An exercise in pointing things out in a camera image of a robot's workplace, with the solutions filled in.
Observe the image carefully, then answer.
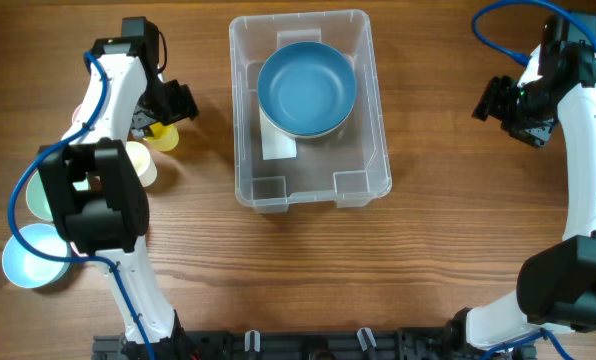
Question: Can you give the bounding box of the yellow plastic cup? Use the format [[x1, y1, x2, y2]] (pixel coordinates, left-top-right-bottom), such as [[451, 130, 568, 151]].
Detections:
[[145, 123, 179, 152]]

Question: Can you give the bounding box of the pale green plastic cup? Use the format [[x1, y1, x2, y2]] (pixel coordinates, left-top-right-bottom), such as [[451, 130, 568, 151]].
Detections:
[[125, 141, 158, 187]]

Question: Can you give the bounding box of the dark blue plate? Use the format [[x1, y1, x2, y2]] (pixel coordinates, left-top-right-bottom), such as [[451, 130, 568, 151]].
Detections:
[[257, 41, 358, 135]]

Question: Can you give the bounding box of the mint green bowl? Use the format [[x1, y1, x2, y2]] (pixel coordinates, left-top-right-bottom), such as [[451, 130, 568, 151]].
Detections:
[[25, 172, 53, 222]]

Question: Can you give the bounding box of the light blue bowl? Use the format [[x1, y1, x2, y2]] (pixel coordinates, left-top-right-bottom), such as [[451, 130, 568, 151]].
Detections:
[[2, 223, 72, 289]]

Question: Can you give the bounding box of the pink plastic cup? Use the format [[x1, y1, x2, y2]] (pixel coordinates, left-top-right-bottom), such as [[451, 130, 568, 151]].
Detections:
[[71, 104, 82, 124]]

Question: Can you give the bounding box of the cream white bowl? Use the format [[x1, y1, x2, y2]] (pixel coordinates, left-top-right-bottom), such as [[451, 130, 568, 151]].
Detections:
[[259, 107, 349, 139]]

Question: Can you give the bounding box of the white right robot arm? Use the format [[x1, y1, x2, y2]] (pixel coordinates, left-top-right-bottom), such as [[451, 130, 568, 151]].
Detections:
[[461, 41, 596, 352]]

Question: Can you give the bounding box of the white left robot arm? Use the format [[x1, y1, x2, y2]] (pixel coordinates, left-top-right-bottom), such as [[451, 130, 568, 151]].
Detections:
[[36, 36, 198, 359]]

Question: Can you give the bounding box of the white label in container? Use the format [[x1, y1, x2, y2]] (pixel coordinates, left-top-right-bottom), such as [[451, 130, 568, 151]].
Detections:
[[259, 108, 297, 160]]

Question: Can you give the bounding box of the clear plastic storage container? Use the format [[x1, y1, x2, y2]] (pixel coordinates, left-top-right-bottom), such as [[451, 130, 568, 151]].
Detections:
[[229, 9, 392, 213]]

